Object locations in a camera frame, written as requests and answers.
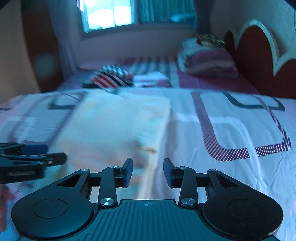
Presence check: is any window with frame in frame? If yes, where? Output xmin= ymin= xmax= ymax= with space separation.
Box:
xmin=77 ymin=0 xmax=197 ymax=40

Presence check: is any red white headboard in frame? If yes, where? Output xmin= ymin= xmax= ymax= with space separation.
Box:
xmin=224 ymin=20 xmax=295 ymax=99

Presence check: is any dark wooden door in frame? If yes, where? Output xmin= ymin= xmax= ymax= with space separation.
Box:
xmin=21 ymin=1 xmax=64 ymax=92

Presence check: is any cream knit sweater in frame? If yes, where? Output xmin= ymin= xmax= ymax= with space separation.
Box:
xmin=53 ymin=90 xmax=171 ymax=177

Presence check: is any pink flat pillow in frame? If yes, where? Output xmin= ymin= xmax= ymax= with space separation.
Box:
xmin=78 ymin=59 xmax=117 ymax=71

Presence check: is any left grey curtain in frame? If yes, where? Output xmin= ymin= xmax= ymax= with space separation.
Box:
xmin=47 ymin=0 xmax=77 ymax=79

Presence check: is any patterned bed sheet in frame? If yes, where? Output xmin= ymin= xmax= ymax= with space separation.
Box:
xmin=1 ymin=88 xmax=295 ymax=240

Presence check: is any person left hand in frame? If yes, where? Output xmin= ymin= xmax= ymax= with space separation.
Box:
xmin=0 ymin=184 xmax=15 ymax=232

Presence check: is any striped folded garment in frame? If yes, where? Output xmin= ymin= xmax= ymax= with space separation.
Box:
xmin=82 ymin=65 xmax=133 ymax=88

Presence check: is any striped folded quilt pillow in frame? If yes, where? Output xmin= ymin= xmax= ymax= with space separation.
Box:
xmin=177 ymin=38 xmax=239 ymax=78

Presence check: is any white folded cloth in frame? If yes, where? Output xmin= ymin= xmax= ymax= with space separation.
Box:
xmin=133 ymin=71 xmax=169 ymax=84

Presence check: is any striped purple mattress sheet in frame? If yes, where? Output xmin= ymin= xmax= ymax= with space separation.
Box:
xmin=58 ymin=56 xmax=259 ymax=94

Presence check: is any yellow patterned cloth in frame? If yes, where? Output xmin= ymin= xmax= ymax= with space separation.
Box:
xmin=196 ymin=34 xmax=225 ymax=48

